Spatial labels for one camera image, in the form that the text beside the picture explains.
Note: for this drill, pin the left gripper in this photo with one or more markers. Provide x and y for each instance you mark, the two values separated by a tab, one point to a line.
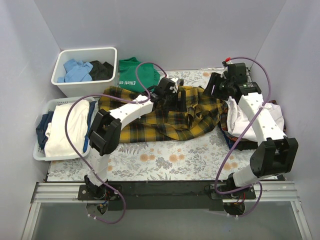
179	99

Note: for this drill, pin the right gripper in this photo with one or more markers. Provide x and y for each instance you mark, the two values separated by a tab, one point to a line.
213	83

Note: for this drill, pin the yellow plaid long sleeve shirt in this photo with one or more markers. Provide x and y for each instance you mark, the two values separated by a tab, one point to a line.
190	115

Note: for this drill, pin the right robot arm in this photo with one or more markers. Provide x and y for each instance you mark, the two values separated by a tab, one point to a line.
276	152

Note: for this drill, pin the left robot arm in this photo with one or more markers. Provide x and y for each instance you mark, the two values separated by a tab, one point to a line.
105	131

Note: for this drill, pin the white folded shirt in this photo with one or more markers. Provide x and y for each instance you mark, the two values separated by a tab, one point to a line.
237	121

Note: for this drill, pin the green printed shirt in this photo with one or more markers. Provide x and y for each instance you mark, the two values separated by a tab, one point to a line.
147	74

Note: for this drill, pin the black garment in bin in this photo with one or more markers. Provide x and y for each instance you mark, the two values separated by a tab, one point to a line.
101	71

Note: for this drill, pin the floral tablecloth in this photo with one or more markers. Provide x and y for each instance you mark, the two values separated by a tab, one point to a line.
196	159

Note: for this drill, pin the white plastic bin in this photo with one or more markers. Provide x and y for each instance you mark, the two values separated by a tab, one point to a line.
78	89

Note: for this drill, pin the light blue shirt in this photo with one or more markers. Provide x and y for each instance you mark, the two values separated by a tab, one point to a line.
76	71

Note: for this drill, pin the white folded garment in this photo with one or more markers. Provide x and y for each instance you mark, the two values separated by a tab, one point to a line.
76	129

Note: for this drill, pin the navy blue garment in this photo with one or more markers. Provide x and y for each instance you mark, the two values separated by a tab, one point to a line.
42	128

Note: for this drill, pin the white laundry basket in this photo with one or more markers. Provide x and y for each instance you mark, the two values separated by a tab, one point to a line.
38	153

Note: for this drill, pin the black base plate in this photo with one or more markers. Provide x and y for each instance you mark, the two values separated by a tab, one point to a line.
163	195

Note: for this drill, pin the aluminium frame rail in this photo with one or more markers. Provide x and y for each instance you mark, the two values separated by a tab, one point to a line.
166	210

